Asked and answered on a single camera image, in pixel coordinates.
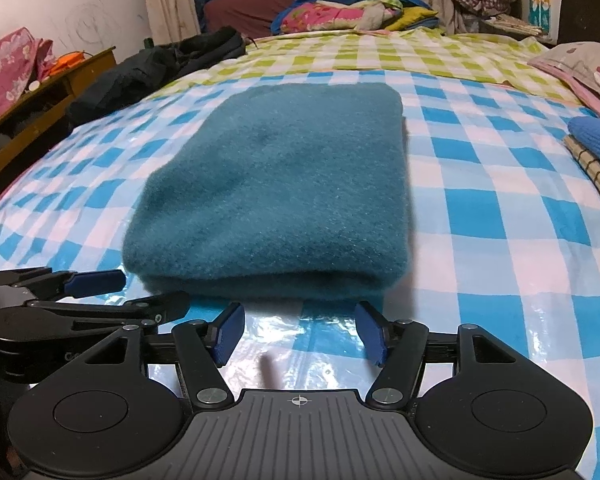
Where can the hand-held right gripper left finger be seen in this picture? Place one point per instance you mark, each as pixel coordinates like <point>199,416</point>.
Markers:
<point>230,332</point>

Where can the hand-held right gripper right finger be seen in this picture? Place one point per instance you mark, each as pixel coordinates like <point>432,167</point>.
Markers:
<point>372,332</point>

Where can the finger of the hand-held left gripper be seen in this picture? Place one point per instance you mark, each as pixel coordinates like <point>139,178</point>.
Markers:
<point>145,306</point>
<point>95,282</point>

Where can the teal fuzzy garment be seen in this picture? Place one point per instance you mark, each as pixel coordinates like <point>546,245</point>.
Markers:
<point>280,185</point>

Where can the blue checked bed sheet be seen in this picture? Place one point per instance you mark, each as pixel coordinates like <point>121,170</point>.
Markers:
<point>480,235</point>

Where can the wooden desk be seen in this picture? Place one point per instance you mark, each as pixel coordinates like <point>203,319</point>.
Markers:
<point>30,115</point>

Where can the black jacket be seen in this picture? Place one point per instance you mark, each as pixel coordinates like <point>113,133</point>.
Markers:
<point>130,75</point>

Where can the orange cloth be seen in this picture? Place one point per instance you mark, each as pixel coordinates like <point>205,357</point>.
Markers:
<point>67,61</point>

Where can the pink floral quilt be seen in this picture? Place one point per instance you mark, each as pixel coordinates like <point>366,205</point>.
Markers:
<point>5,75</point>
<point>320,15</point>

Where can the green checked bed sheet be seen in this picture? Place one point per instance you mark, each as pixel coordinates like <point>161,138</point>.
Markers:
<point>430,50</point>

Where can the blue knit garment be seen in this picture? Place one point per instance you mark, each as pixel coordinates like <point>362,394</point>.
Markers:
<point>597,140</point>

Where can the maroon sofa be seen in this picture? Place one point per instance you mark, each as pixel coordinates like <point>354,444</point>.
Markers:
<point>245,10</point>

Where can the yellow folded cloth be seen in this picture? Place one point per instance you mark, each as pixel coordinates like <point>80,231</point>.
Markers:
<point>412,17</point>

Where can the stack of papers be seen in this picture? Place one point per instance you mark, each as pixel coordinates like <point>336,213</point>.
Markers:
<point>515,24</point>

